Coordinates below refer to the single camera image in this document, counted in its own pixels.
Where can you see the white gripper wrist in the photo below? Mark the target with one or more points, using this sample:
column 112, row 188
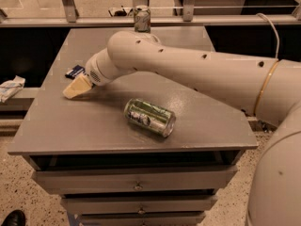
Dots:
column 94, row 72

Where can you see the dark blue rxbar wrapper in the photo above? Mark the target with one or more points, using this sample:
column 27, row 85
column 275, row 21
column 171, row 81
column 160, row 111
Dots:
column 74, row 72

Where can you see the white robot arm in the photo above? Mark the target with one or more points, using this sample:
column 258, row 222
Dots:
column 268, row 88

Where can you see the dark object behind can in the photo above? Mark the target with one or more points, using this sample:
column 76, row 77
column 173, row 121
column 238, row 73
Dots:
column 122, row 12

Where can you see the green soda can lying down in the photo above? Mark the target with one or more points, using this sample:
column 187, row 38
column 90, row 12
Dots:
column 149, row 116

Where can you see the upright white green soda can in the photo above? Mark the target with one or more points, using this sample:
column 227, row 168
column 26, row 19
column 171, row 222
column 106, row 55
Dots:
column 142, row 19

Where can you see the white crumpled packet on ledge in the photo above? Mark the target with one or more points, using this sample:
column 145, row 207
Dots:
column 10, row 88

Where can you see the grey drawer cabinet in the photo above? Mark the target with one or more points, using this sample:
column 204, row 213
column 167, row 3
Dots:
column 90, row 132

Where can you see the top grey drawer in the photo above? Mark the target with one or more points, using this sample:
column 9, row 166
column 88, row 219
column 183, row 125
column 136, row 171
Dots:
column 133, row 180

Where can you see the grey drawer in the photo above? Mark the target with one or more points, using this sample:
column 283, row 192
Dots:
column 139, row 205
column 133, row 180
column 149, row 219

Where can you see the middle grey drawer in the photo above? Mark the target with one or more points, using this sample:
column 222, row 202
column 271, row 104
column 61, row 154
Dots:
column 139, row 205

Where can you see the black shoe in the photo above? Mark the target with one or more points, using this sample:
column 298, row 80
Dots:
column 15, row 218

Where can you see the bottom grey drawer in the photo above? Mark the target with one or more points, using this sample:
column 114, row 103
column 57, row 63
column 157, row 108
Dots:
column 149, row 219

